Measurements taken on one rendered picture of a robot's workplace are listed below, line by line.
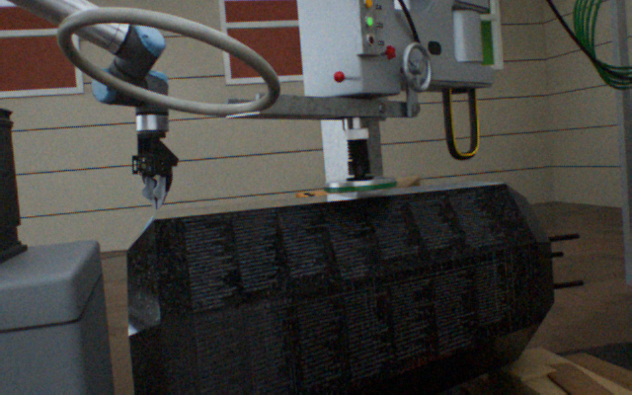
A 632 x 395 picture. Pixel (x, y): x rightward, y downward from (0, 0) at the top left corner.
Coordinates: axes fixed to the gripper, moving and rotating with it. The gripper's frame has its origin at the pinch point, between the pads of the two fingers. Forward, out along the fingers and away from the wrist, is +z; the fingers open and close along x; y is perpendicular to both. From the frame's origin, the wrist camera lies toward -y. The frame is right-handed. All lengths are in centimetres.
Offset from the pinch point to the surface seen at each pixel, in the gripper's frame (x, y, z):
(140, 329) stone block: 5.4, 18.8, 30.8
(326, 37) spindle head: 46, -17, -47
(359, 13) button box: 57, -11, -51
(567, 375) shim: 110, -53, 56
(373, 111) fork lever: 57, -26, -26
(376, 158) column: 36, -127, -16
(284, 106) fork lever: 41.8, 8.9, -24.4
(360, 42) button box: 57, -11, -43
